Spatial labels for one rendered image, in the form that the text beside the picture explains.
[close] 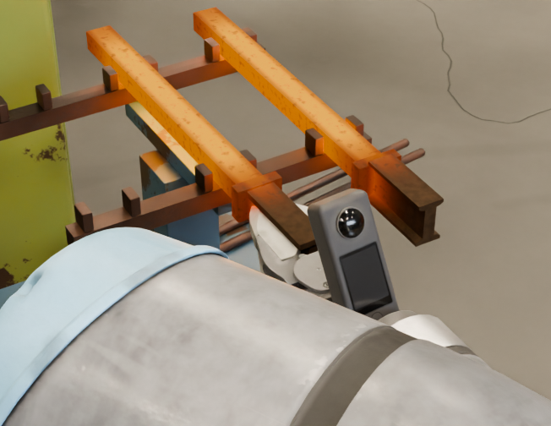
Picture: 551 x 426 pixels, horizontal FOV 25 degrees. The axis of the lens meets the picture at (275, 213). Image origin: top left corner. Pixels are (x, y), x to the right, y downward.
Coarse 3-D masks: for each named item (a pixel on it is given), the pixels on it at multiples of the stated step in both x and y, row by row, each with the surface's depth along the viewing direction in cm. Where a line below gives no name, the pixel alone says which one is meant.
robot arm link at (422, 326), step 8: (400, 320) 94; (408, 320) 94; (416, 320) 94; (424, 320) 94; (432, 320) 94; (440, 320) 96; (400, 328) 93; (408, 328) 93; (416, 328) 93; (424, 328) 93; (432, 328) 93; (440, 328) 94; (448, 328) 95; (416, 336) 92; (424, 336) 92; (432, 336) 92; (440, 336) 93; (448, 336) 93; (456, 336) 94; (440, 344) 92; (448, 344) 92; (456, 344) 92; (464, 344) 93
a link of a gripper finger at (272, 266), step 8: (256, 240) 105; (256, 248) 106; (264, 248) 104; (264, 256) 103; (272, 256) 103; (264, 264) 103; (272, 264) 102; (280, 264) 102; (288, 264) 102; (264, 272) 103; (272, 272) 102; (280, 272) 101; (288, 272) 101; (280, 280) 101; (288, 280) 101; (296, 280) 101; (304, 288) 101
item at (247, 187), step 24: (96, 48) 133; (120, 48) 131; (120, 72) 128; (144, 72) 127; (144, 96) 125; (168, 96) 123; (168, 120) 121; (192, 120) 120; (192, 144) 117; (216, 144) 116; (216, 168) 114; (240, 168) 113; (240, 192) 109; (264, 192) 109; (240, 216) 111; (288, 216) 106; (312, 240) 104
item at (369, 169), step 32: (224, 32) 134; (256, 64) 128; (288, 96) 123; (320, 128) 118; (352, 128) 118; (352, 160) 114; (384, 160) 112; (384, 192) 113; (416, 192) 108; (416, 224) 109
